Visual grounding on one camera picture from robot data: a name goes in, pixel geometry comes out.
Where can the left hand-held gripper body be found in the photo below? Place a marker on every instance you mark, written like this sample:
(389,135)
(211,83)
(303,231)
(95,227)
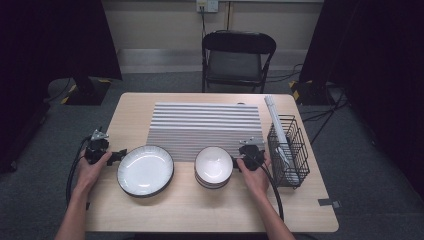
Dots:
(96,150)

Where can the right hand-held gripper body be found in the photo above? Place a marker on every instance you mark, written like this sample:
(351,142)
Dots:
(251,155)

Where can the white plate dark rim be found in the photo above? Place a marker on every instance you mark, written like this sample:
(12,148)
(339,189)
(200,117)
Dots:
(145,170)

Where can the bundle of white chopsticks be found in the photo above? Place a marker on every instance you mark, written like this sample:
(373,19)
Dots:
(273,110)

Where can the person's right hand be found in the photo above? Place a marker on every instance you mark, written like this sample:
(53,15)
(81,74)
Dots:
(255,181)

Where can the person's left hand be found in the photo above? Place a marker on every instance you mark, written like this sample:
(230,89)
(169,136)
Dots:
(88,175)

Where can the grey striped placemat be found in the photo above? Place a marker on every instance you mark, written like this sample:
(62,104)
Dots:
(200,126)

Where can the black stand base yellow tape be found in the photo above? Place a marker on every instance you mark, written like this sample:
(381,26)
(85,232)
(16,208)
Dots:
(86,93)
(310,95)

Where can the grey tape piece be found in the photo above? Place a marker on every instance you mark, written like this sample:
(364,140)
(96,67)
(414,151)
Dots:
(328,202)

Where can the black folding chair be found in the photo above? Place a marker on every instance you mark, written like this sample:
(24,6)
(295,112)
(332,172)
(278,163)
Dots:
(238,41)

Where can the black curtain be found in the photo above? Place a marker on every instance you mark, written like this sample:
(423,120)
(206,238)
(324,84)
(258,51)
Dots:
(383,66)
(50,40)

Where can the thin vertical wall conduit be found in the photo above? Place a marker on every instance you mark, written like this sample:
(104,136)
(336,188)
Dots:
(228,16)

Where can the white wall socket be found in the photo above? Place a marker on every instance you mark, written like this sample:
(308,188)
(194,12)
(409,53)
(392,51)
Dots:
(211,5)

